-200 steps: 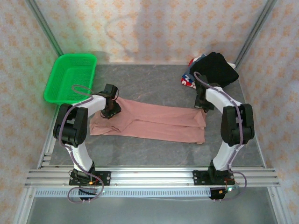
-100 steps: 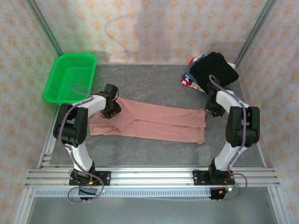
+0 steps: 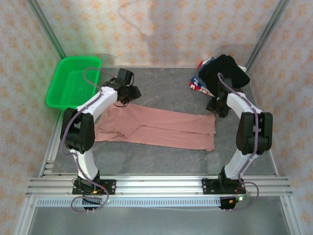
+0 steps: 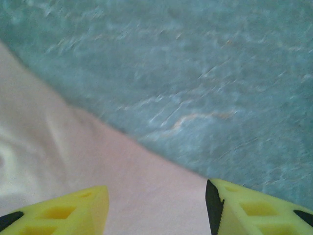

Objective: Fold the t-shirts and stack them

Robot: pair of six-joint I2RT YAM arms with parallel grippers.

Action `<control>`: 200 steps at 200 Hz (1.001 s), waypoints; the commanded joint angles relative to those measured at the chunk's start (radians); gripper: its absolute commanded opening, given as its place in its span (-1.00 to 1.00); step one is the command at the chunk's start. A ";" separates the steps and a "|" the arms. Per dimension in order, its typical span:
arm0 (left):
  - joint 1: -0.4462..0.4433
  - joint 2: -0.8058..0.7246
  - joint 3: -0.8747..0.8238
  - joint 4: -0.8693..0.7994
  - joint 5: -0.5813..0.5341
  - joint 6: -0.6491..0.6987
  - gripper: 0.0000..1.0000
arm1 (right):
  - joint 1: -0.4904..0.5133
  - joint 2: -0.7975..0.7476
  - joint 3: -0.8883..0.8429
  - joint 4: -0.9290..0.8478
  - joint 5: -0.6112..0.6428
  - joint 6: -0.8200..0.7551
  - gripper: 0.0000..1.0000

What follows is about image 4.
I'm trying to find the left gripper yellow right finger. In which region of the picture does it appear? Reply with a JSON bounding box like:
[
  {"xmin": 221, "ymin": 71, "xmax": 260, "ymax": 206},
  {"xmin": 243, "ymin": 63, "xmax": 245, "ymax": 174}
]
[{"xmin": 205, "ymin": 179, "xmax": 313, "ymax": 235}]

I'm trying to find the pink t-shirt with pixel print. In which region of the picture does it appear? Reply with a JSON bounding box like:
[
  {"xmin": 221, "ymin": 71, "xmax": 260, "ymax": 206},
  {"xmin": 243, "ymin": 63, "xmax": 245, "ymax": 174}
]
[{"xmin": 0, "ymin": 41, "xmax": 217, "ymax": 235}]

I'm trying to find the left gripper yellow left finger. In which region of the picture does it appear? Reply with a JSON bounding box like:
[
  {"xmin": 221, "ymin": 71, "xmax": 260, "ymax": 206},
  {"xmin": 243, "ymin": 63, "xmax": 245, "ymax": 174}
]
[{"xmin": 0, "ymin": 185, "xmax": 110, "ymax": 235}]

